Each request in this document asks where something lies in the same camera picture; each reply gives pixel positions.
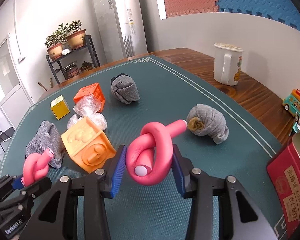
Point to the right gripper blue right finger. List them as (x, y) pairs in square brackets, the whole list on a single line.
[(239, 216)]

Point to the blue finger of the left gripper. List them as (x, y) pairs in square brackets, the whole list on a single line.
[(17, 182)]

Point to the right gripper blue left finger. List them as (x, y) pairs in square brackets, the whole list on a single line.
[(56, 216)]

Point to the small pink knotted foam tube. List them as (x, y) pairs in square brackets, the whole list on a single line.
[(36, 166)]

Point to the grey fabric pouch sock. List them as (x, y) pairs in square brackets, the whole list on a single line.
[(47, 136)]

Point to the yellow cardboard box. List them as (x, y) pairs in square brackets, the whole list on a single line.
[(59, 107)]

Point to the large pink knotted foam tube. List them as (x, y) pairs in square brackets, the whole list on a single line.
[(149, 156)]

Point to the red tin box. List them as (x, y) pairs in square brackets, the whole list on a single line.
[(284, 172)]

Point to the light orange toy cube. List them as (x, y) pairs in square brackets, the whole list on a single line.
[(87, 145)]

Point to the white door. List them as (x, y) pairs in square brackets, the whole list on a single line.
[(14, 98)]

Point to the wooden sticks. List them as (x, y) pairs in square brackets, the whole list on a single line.
[(47, 86)]

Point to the clear plastic bag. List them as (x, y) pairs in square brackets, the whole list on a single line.
[(88, 106)]

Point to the light grey rolled sock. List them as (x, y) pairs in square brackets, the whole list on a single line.
[(204, 120)]

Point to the dark orange toy cube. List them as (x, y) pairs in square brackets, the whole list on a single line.
[(92, 89)]

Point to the dark brown lower pot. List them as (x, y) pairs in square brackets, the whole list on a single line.
[(71, 71)]

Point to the teal toy bus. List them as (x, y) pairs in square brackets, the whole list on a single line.
[(292, 104)]

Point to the small lower potted plant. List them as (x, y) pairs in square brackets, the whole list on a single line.
[(86, 66)]

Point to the white object on shelf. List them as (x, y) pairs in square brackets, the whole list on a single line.
[(66, 51)]

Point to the dark grey rolled sock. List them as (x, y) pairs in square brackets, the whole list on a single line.
[(124, 89)]

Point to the left potted plant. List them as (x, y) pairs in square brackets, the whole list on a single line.
[(55, 40)]

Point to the green table mat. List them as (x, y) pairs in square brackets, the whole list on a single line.
[(167, 93)]

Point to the black metal plant shelf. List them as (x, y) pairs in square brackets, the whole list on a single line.
[(59, 65)]

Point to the right potted plant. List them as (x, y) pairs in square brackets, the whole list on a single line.
[(75, 35)]

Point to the white ceramic mug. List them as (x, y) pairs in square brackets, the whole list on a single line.
[(227, 63)]

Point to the white standing air conditioner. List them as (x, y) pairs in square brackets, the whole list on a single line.
[(121, 29)]

